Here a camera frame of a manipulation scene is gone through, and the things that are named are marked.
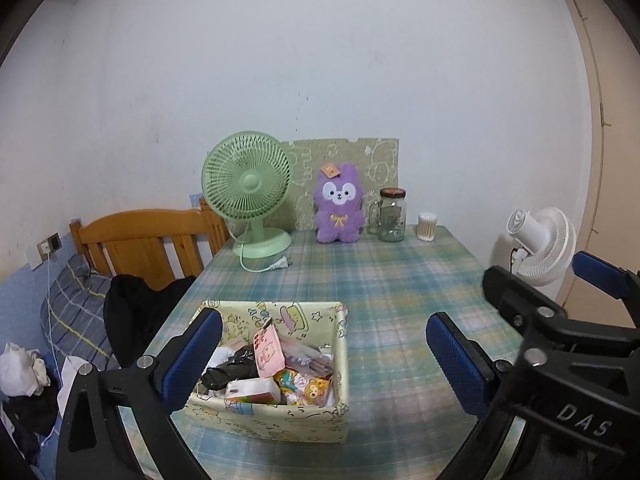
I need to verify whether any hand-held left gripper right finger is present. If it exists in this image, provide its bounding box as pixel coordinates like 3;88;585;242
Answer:
425;311;523;480

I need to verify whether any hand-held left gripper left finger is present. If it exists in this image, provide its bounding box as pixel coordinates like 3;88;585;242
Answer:
55;306;224;480

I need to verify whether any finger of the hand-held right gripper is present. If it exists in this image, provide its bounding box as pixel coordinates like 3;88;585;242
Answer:
481;265;640;370
572;251;640;328

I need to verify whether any pink packet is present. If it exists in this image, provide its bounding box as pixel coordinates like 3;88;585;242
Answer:
254;322;286;378

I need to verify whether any clear plastic pouch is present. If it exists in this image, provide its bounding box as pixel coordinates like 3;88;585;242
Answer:
280;337;335;376

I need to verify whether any yellow printed storage box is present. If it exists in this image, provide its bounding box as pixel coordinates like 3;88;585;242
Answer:
182;300;349;444

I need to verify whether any cartoon printed tissue packet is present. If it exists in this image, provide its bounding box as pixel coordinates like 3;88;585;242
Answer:
280;367;333;406

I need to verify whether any white standing fan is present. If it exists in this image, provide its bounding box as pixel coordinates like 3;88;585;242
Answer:
492;206;577;288

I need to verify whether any black jacket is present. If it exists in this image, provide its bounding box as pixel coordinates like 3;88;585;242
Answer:
103;274;197;368

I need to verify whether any cotton swab container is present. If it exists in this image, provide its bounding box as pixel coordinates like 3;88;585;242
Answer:
418;212;440;242

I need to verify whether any blue plaid pillow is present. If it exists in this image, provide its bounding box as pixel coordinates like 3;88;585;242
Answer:
41;253;121;371

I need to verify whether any white flat cloth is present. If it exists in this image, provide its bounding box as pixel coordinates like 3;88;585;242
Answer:
56;355;91;411

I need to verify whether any wooden bed headboard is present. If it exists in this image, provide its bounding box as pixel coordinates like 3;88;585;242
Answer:
69;197;231;292

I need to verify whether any glass jar mug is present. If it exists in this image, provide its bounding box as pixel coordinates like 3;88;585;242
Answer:
367;187;407;243

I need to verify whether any beige door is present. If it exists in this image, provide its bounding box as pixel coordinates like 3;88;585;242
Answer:
555;0;640;321

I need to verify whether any white crumpled cloth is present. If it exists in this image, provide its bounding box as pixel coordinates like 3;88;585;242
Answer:
0;342;51;401

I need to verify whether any dark clothes pile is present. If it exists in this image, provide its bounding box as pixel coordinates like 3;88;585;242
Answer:
0;385;58;461

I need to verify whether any green desk fan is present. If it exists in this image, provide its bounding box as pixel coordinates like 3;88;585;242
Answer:
201;130;293;259

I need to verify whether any purple plush toy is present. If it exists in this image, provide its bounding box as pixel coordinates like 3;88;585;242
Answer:
314;162;366;245

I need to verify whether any green patterned board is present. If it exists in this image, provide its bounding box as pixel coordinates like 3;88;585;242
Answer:
285;136;401;233

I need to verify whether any desk fan power cord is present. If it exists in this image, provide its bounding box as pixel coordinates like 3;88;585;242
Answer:
239;242;291;273

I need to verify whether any white charging cable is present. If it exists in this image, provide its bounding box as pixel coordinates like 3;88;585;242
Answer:
45;259;66;406

